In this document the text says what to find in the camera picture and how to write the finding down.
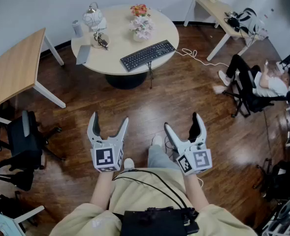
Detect person's white shoe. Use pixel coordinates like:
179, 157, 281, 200
123, 158, 135, 170
152, 135, 163, 148

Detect round cream table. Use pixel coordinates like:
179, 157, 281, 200
70, 4, 180, 90

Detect white and black headset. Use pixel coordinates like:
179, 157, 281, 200
224, 7, 260, 37

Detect person's right forearm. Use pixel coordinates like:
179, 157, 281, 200
183, 174, 210, 210

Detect grey flat tablet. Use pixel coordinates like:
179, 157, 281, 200
75, 44, 92, 65

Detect black chest-mounted box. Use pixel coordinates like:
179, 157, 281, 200
120, 206, 200, 236

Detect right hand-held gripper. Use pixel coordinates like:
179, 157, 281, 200
163, 112, 213, 177

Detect person's left forearm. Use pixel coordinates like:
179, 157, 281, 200
90, 171, 116, 211

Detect person's light shirt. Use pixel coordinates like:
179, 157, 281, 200
48, 167, 259, 236

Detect orange flower bouquet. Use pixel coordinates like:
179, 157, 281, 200
129, 3, 151, 18

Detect pale pink potted flowers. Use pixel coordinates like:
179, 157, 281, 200
128, 15, 156, 43

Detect black office chair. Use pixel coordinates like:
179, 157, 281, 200
222, 69, 290, 118
0, 110, 67, 192
252, 155, 290, 202

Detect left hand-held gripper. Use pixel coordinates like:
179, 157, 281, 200
87, 111, 129, 173

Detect white table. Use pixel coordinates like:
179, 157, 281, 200
0, 205, 45, 236

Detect grey cylinder container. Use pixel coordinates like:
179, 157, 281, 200
72, 20, 84, 38

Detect wooden desk with white legs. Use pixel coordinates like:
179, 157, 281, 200
183, 0, 269, 62
0, 28, 67, 125

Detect white globe table lamp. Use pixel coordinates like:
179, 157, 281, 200
82, 1, 110, 49

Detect person's grey trousers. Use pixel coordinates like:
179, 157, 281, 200
147, 144, 183, 172

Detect white floor cable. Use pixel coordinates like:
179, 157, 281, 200
175, 48, 230, 68

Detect black keyboard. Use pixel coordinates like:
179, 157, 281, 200
120, 39, 177, 73

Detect white box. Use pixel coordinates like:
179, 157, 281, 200
90, 18, 108, 32

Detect black lamp plug and cord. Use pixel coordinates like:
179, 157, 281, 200
93, 31, 110, 51

